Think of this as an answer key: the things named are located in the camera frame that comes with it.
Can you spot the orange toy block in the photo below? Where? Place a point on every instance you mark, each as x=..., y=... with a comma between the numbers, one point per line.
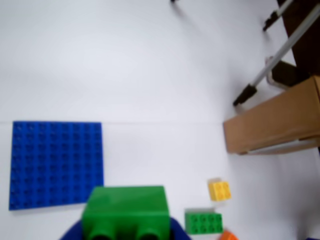
x=228, y=236

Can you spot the silver tripod leg black foot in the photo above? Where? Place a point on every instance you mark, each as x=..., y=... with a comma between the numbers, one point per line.
x=277, y=60
x=276, y=13

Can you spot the green 2x4 toy block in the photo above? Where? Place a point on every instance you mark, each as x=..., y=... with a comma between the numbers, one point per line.
x=203, y=222

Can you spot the yellow 2x2 toy block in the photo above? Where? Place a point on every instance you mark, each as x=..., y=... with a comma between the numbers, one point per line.
x=220, y=191

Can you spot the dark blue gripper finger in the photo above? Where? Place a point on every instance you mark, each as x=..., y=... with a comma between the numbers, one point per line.
x=72, y=231
x=178, y=230

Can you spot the green 2x2 toy block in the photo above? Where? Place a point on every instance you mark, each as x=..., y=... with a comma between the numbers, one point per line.
x=127, y=210

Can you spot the brown cardboard box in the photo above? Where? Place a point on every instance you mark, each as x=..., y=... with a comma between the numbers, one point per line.
x=272, y=125

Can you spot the dark brown wooden furniture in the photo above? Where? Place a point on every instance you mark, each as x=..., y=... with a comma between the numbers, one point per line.
x=303, y=47

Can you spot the blue 8x8 studded baseplate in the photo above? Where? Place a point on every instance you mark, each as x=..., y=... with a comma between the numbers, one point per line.
x=55, y=165

